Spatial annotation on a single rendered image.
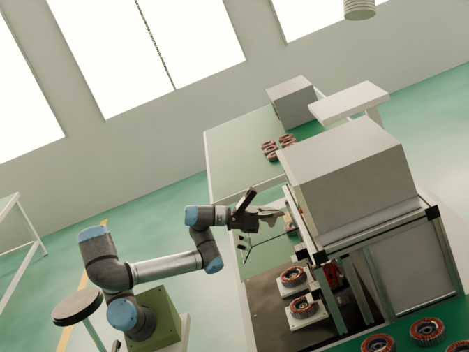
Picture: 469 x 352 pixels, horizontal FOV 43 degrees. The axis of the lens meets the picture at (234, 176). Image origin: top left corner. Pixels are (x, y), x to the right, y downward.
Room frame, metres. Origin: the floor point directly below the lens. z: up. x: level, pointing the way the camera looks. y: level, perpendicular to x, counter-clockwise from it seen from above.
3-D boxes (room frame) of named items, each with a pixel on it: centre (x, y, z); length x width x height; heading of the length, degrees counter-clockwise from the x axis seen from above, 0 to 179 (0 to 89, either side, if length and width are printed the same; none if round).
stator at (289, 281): (2.24, -0.06, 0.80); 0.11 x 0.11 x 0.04
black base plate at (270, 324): (2.12, -0.07, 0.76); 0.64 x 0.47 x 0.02; 177
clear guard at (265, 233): (2.24, -0.07, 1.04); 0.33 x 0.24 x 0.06; 87
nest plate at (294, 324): (2.00, -0.05, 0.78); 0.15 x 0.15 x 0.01; 87
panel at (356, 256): (2.11, -0.31, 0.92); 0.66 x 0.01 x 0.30; 177
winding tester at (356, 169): (2.09, -0.37, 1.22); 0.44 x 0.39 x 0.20; 177
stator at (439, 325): (1.63, -0.38, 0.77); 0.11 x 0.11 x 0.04
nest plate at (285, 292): (2.24, -0.06, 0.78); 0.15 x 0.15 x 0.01; 87
